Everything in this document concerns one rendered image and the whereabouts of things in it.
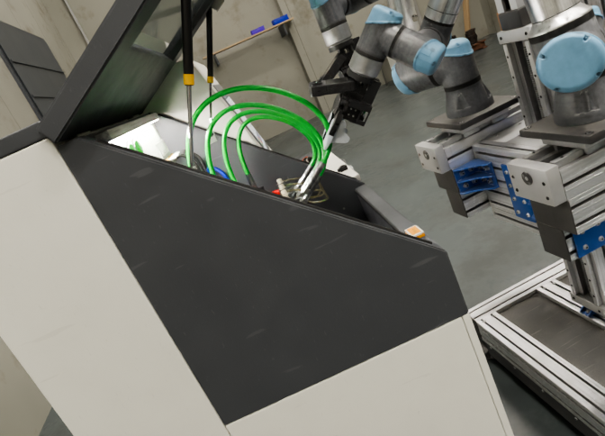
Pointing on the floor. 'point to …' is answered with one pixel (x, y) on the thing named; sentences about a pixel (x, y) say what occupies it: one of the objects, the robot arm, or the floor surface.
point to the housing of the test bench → (85, 308)
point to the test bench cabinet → (396, 395)
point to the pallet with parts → (474, 40)
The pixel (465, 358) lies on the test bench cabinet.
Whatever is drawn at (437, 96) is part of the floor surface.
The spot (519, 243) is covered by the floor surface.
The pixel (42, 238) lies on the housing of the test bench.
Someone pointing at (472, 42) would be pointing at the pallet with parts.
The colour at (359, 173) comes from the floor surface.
